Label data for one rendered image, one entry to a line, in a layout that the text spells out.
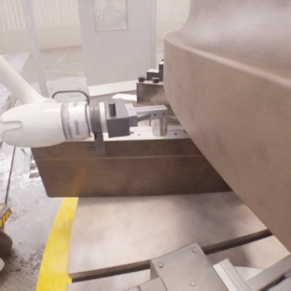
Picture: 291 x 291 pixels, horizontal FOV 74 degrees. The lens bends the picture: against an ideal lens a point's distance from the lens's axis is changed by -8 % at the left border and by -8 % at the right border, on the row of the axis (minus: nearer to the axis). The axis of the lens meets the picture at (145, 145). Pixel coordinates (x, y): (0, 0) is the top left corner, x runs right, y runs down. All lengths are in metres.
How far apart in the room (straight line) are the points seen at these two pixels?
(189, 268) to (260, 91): 0.30
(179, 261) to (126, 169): 0.92
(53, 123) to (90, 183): 0.74
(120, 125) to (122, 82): 3.66
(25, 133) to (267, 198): 0.50
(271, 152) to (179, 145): 0.69
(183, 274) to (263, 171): 0.27
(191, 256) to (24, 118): 0.42
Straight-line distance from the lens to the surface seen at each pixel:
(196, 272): 0.21
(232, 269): 0.23
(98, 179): 1.16
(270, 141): 0.39
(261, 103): 0.40
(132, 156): 1.05
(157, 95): 1.96
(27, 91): 0.69
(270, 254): 1.14
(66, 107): 0.50
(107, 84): 4.04
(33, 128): 0.50
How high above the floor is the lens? 1.19
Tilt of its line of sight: 32 degrees down
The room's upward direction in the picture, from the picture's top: 1 degrees counter-clockwise
